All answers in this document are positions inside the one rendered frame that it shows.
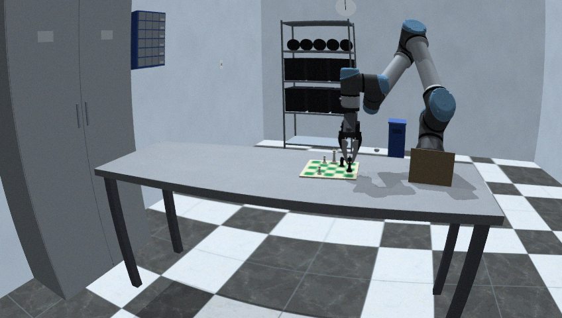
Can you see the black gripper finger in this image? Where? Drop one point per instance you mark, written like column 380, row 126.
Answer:
column 343, row 143
column 356, row 145

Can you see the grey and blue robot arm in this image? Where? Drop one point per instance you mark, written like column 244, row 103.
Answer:
column 440, row 104

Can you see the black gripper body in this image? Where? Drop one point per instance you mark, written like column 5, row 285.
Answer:
column 348, row 110

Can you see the green and cream chessboard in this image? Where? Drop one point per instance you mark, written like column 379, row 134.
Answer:
column 329, row 170

